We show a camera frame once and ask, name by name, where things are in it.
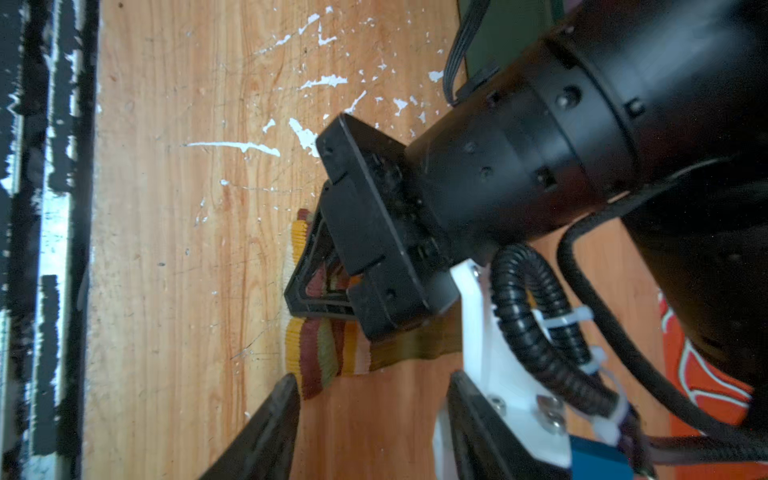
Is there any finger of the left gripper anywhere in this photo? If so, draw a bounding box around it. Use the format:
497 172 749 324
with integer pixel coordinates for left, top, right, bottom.
284 211 355 320

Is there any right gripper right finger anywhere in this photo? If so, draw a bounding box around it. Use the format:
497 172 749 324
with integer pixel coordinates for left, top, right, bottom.
447 371 570 480

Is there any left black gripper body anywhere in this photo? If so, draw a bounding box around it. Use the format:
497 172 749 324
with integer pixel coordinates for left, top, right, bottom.
317 113 460 341

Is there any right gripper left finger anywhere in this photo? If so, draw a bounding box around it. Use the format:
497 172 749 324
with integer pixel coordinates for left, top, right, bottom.
200 373 300 479

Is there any green striped sock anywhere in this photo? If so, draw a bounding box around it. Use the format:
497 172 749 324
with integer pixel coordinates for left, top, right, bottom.
283 208 464 401

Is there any green divided plastic tray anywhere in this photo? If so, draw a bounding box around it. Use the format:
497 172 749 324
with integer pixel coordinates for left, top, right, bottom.
465 0 579 77

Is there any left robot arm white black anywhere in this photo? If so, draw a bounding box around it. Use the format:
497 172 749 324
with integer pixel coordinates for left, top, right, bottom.
284 1 767 479

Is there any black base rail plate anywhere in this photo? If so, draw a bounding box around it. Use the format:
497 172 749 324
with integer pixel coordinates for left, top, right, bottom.
1 1 99 479

